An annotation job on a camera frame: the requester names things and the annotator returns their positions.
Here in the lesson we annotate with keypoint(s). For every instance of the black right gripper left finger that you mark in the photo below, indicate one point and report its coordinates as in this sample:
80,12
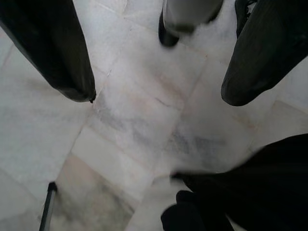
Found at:
53,48

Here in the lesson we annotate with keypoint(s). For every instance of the silver metal clothes rack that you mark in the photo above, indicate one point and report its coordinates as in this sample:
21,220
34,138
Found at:
48,209

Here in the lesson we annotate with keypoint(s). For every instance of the black shirt with red stripe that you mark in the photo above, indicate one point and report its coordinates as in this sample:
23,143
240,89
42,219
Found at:
252,187

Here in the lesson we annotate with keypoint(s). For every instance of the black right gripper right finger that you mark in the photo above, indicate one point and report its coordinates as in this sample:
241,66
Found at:
264,53

